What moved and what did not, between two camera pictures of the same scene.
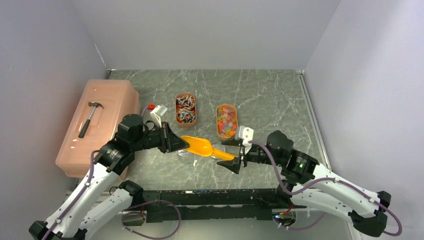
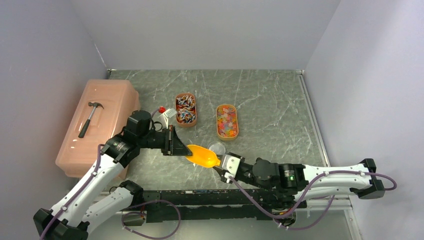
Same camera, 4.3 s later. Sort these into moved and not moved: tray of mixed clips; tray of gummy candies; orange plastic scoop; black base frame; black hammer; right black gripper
Moved: right black gripper; orange plastic scoop
Not moved: black hammer; black base frame; tray of gummy candies; tray of mixed clips
